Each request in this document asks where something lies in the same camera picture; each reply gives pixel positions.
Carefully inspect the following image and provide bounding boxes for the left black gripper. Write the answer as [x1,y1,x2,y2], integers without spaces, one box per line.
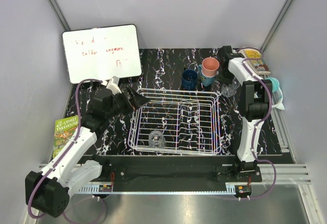
[106,85,150,119]

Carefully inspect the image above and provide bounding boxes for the clear glass cup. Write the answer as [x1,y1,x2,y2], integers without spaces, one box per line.
[149,131,166,148]
[221,81,240,97]

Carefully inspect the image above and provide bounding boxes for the pink plastic cup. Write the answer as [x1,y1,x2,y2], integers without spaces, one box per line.
[202,57,220,77]

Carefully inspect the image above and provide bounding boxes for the light blue mug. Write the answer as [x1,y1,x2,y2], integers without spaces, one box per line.
[198,65,217,86]

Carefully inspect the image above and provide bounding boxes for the dark blue mug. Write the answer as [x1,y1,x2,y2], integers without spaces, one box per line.
[181,69,198,91]

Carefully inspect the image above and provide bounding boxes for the clear glass cup front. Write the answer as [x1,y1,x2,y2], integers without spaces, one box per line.
[149,131,166,148]

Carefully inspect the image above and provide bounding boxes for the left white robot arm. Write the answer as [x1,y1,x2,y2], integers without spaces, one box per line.
[25,86,150,219]

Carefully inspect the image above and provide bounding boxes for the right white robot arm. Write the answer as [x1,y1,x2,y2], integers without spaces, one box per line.
[218,45,272,182]

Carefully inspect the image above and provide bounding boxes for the yellow cover book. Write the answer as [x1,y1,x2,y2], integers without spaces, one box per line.
[241,48,271,76]

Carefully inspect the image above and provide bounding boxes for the teal cat ear headphones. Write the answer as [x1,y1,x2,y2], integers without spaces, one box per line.
[266,77,285,110]

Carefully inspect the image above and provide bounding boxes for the white whiteboard with red writing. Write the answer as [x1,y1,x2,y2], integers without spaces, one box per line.
[62,24,142,84]

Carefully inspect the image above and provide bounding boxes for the green treehouse book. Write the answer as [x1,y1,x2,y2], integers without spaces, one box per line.
[52,115,78,158]

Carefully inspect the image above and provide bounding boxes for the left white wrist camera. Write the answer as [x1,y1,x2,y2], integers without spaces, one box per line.
[101,76,122,95]

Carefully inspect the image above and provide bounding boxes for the white wire dish rack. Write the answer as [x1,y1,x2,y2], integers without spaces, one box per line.
[128,88,222,155]

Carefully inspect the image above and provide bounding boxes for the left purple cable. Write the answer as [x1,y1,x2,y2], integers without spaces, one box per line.
[27,78,110,223]

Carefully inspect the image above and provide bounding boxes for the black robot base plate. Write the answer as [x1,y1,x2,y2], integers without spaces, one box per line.
[76,154,294,193]

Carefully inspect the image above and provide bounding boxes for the white slotted cable duct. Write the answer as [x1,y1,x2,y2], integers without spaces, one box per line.
[77,184,112,194]

